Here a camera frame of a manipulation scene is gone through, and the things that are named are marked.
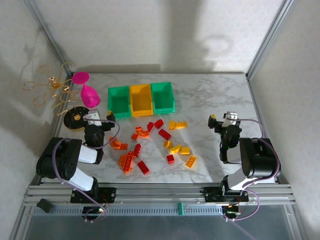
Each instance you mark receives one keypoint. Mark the small orange lego brick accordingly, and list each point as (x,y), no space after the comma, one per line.
(135,136)

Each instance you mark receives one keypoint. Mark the small yellow lego brick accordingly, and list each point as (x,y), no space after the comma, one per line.
(167,144)
(172,125)

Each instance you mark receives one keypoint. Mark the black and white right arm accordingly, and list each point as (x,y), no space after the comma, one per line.
(260,160)

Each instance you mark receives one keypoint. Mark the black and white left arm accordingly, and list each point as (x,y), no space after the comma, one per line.
(65,160)

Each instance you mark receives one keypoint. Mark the green plastic bin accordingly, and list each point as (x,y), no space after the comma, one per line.
(120,103)
(163,100)

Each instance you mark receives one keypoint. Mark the pink plastic wine glass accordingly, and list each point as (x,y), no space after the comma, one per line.
(90,98)

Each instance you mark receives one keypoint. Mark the yellow plastic bin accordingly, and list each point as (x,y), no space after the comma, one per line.
(141,102)

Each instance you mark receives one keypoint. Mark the yellow sloped lego piece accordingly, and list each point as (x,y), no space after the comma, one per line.
(185,150)

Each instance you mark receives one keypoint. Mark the yellow studded lego brick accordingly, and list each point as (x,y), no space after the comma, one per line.
(191,161)

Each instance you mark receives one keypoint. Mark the curved yellow lego piece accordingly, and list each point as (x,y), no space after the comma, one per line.
(175,149)

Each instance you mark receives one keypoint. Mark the small black controller board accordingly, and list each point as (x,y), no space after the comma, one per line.
(231,211)
(92,211)

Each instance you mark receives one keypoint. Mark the green terminal connector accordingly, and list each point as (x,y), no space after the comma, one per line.
(181,209)

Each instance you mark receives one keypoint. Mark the thin aluminium rail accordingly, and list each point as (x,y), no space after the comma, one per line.
(162,73)

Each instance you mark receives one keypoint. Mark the wide aluminium base rail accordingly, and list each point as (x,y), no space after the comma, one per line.
(160,193)

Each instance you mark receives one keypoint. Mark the aluminium frame post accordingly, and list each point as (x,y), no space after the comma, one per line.
(268,37)
(50,37)

